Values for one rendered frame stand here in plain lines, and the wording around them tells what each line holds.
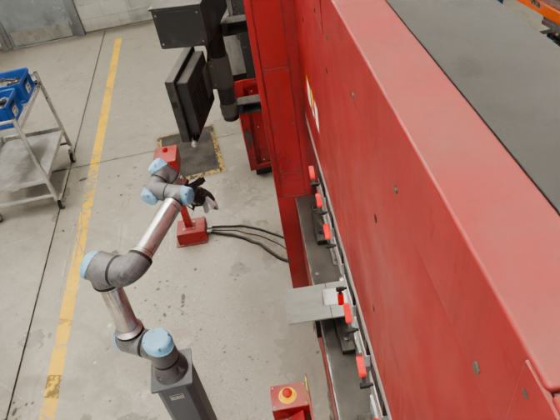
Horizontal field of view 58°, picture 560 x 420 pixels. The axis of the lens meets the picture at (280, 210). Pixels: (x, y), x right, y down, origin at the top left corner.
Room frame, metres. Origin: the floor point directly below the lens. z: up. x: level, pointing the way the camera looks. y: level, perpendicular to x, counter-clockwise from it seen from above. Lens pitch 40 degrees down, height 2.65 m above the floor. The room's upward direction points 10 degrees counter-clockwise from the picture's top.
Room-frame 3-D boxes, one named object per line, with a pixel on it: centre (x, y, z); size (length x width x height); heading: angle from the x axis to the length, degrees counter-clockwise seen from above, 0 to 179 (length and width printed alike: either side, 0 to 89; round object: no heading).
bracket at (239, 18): (2.63, 0.02, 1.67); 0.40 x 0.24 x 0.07; 179
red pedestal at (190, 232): (2.99, 0.72, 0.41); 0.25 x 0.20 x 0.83; 89
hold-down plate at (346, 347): (1.29, -0.18, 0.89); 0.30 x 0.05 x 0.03; 179
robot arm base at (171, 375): (1.28, 0.59, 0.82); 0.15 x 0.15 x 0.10
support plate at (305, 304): (1.33, -0.09, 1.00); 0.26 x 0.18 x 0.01; 89
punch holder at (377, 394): (0.75, -0.23, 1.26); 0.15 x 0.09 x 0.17; 179
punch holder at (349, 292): (1.15, -0.23, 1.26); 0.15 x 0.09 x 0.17; 179
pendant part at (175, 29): (2.60, 0.26, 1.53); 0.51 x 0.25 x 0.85; 168
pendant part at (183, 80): (2.57, 0.36, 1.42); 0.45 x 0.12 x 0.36; 168
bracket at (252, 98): (2.63, 0.02, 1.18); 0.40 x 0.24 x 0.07; 179
